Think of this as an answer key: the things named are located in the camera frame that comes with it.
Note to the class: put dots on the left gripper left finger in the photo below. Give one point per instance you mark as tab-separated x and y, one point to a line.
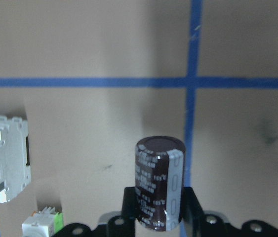
123	224

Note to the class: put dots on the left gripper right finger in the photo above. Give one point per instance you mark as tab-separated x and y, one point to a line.
191	213

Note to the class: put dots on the dark brown cylindrical capacitor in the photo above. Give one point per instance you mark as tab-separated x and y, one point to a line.
159	176

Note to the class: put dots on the white circuit breaker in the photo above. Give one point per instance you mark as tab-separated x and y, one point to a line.
15	170

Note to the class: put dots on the green push button switch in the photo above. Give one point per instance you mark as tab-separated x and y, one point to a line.
45	223

